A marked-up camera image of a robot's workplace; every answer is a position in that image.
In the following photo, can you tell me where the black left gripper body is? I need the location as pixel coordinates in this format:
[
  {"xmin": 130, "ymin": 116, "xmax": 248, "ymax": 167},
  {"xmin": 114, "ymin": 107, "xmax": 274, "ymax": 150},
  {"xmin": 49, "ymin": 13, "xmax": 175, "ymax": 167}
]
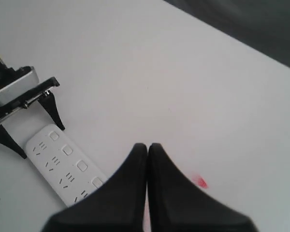
[{"xmin": 0, "ymin": 58, "xmax": 60, "ymax": 123}]

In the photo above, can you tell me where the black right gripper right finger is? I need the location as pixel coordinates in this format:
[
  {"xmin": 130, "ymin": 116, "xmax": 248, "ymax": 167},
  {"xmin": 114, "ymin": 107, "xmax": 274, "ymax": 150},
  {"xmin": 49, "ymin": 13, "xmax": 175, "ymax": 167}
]
[{"xmin": 147, "ymin": 143, "xmax": 256, "ymax": 232}]

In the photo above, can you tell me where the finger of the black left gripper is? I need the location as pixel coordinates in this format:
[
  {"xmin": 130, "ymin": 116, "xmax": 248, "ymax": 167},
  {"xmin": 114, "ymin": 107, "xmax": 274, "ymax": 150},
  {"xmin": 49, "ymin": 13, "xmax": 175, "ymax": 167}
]
[
  {"xmin": 0, "ymin": 124, "xmax": 27, "ymax": 159},
  {"xmin": 38, "ymin": 91, "xmax": 65, "ymax": 131}
]

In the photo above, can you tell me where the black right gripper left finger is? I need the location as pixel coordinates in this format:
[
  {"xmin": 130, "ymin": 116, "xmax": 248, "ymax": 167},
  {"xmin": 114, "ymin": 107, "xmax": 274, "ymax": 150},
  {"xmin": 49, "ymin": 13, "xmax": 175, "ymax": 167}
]
[{"xmin": 46, "ymin": 143, "xmax": 148, "ymax": 232}]

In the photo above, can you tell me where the white five-outlet power strip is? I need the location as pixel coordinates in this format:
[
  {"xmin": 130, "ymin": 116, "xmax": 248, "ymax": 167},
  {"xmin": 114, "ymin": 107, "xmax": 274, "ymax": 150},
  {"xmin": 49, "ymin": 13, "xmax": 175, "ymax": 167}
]
[{"xmin": 25, "ymin": 124, "xmax": 108, "ymax": 206}]

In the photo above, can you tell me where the grey backdrop cloth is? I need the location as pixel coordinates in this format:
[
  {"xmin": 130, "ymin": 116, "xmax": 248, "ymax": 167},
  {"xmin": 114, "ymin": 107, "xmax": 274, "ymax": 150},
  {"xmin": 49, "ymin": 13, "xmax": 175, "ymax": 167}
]
[{"xmin": 168, "ymin": 0, "xmax": 290, "ymax": 68}]

